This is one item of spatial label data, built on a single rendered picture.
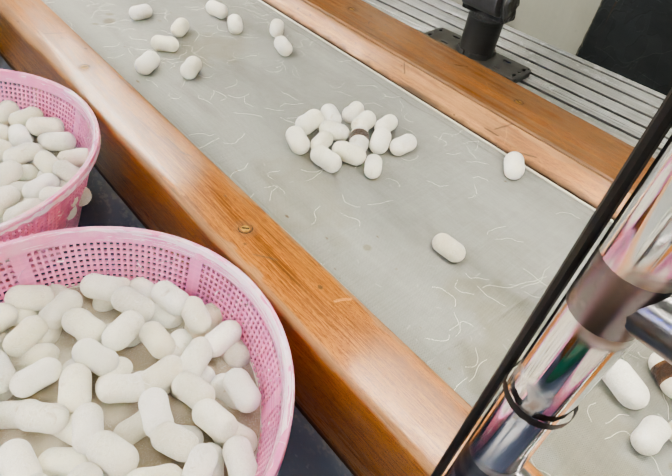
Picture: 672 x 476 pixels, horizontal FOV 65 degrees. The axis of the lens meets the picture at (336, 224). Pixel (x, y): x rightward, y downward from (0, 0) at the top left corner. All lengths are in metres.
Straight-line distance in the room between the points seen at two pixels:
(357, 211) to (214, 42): 0.36
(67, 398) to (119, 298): 0.08
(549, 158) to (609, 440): 0.32
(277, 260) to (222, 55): 0.39
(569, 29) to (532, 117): 2.02
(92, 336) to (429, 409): 0.23
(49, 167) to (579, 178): 0.53
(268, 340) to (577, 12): 2.42
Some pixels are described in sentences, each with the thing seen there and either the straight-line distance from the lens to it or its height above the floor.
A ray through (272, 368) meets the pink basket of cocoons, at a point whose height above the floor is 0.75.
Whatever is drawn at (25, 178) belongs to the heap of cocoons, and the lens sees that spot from 0.57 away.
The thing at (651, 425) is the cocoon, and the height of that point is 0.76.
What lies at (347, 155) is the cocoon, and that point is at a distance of 0.54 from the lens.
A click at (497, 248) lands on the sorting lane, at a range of 0.51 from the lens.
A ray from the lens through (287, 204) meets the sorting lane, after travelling 0.50.
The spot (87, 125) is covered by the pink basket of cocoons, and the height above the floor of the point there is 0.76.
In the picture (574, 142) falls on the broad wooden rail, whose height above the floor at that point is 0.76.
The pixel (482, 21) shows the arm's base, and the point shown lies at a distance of 0.98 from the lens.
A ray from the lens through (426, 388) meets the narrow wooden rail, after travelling 0.36.
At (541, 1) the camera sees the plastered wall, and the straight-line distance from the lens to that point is 2.73.
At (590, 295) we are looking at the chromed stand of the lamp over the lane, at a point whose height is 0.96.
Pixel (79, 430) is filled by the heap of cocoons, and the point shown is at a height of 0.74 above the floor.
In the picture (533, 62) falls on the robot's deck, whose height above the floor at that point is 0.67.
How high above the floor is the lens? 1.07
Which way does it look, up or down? 42 degrees down
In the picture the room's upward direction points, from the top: 10 degrees clockwise
